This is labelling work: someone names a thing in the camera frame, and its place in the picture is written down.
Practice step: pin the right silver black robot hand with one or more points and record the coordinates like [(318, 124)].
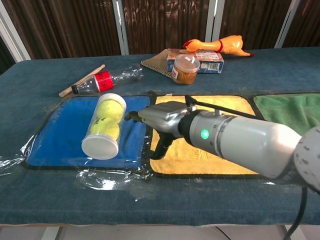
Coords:
[(162, 117)]

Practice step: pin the clear tennis ball tube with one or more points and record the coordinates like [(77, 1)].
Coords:
[(102, 150)]

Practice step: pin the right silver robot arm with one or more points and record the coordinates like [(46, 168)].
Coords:
[(250, 142)]

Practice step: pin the clear jar of rubber bands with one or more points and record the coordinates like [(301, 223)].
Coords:
[(185, 72)]

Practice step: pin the yellow-green tennis ball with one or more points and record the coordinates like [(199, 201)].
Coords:
[(105, 128), (110, 108)]

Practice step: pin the brown notebook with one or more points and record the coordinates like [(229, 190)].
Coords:
[(156, 62)]

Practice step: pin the yellow microfiber cloth house print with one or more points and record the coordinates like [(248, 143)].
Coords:
[(200, 163)]

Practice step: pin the empty red-label cola bottle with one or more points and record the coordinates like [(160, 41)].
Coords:
[(102, 81)]

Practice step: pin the blue white carton box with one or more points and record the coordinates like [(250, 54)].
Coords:
[(212, 63)]

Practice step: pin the transparent plastic sheet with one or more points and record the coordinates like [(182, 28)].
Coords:
[(107, 180)]

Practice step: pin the brown folding screen panel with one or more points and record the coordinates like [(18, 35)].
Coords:
[(165, 25), (305, 25), (250, 20), (62, 27)]

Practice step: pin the orange rubber chicken toy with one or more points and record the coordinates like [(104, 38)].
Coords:
[(225, 45)]

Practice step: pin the wooden stick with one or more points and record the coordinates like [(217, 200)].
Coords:
[(65, 92)]

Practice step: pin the blue microfiber cloth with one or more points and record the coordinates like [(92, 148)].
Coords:
[(57, 135)]

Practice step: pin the green microfiber cloth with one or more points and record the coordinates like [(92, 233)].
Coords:
[(287, 107)]

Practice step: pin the teal blue tablecloth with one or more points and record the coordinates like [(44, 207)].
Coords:
[(37, 75)]

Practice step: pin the white table leg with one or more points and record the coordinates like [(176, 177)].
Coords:
[(50, 233), (287, 233)]

